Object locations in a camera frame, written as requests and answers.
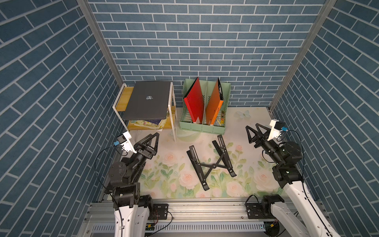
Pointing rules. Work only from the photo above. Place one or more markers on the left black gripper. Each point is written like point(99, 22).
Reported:
point(149, 153)

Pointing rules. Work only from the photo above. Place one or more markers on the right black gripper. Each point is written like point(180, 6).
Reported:
point(262, 140)

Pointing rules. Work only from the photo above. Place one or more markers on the grey laptop computer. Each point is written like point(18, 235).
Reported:
point(148, 101)

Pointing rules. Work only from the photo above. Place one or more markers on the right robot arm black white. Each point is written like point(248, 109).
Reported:
point(310, 221)

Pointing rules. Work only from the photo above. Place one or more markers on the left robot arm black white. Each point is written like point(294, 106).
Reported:
point(131, 209)

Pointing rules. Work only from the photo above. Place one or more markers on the black folding laptop stand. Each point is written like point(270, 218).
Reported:
point(204, 170)

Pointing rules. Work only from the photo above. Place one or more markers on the light floral paper booklets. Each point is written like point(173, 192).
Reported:
point(143, 125)

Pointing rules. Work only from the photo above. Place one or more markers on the dark blue book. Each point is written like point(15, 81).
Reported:
point(155, 121)

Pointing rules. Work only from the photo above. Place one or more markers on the floral table mat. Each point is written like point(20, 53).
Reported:
point(170, 174)

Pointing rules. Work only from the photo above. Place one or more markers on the orange file folder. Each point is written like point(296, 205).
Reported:
point(215, 103)

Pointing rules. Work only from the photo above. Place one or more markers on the red file folder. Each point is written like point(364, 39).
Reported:
point(194, 102)

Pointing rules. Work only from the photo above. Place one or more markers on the green plastic file organizer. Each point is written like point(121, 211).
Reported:
point(207, 87)

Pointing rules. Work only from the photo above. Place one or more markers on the small black controller box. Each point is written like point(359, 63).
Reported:
point(150, 227)

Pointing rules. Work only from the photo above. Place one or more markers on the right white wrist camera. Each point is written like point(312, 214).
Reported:
point(277, 128)

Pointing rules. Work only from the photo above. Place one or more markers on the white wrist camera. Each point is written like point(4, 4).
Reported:
point(277, 128)
point(124, 141)

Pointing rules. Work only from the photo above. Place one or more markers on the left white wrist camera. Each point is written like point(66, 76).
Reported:
point(124, 141)

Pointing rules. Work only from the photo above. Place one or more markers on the white frame yellow shelf rack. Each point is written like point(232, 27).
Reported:
point(122, 100)

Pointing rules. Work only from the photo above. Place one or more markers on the aluminium mounting rail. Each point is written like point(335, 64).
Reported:
point(203, 215)

